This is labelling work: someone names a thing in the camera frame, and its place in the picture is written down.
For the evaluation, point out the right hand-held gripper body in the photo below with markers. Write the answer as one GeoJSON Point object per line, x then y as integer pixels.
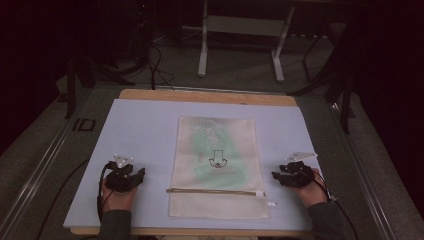
{"type": "Point", "coordinates": [298, 175]}

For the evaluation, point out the green cloth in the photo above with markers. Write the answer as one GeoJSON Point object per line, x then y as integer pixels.
{"type": "Point", "coordinates": [203, 146]}

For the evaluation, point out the white metal stand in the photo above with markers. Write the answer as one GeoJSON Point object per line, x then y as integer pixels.
{"type": "Point", "coordinates": [245, 25]}

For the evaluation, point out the person's right hand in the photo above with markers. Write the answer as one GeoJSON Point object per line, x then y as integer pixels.
{"type": "Point", "coordinates": [313, 195]}

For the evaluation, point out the metal floor rail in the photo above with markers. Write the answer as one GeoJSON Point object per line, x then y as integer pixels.
{"type": "Point", "coordinates": [36, 173]}
{"type": "Point", "coordinates": [366, 186]}

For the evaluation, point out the beige mesh zipper pouch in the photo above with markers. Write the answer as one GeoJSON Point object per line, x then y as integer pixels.
{"type": "Point", "coordinates": [216, 203]}

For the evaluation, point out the wooden table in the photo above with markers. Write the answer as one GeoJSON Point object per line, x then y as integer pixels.
{"type": "Point", "coordinates": [206, 96]}

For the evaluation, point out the person's left hand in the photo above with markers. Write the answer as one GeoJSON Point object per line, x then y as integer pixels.
{"type": "Point", "coordinates": [118, 200]}

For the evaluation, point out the pale blue mat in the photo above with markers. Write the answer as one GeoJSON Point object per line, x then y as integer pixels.
{"type": "Point", "coordinates": [143, 133]}

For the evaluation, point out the black metal stand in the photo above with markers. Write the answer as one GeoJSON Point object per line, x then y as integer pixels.
{"type": "Point", "coordinates": [70, 86]}
{"type": "Point", "coordinates": [345, 100]}

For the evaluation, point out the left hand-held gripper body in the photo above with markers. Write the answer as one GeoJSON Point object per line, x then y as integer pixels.
{"type": "Point", "coordinates": [120, 181]}

